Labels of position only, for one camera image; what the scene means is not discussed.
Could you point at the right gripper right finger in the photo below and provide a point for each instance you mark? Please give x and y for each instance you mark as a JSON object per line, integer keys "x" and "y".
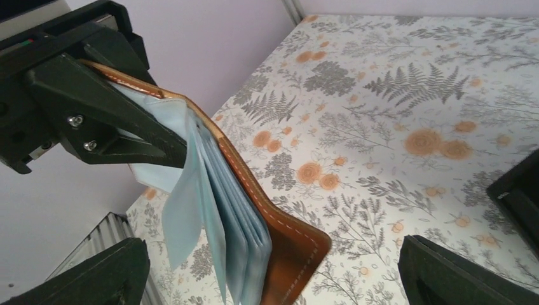
{"x": 432, "y": 274}

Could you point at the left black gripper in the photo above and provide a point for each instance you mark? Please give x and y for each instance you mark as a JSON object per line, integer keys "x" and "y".
{"x": 53, "y": 93}

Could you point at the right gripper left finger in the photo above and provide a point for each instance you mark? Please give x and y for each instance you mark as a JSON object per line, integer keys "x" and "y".
{"x": 117, "y": 275}

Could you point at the brown leather card holder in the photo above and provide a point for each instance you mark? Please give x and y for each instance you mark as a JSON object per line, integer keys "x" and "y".
{"x": 261, "y": 254}

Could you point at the black storage bin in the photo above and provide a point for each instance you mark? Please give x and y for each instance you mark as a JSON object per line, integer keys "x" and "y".
{"x": 516, "y": 194}

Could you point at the floral table mat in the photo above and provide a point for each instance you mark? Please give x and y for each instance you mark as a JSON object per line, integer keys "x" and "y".
{"x": 373, "y": 128}

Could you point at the aluminium rail frame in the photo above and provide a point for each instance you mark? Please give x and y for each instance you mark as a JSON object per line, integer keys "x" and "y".
{"x": 111, "y": 230}

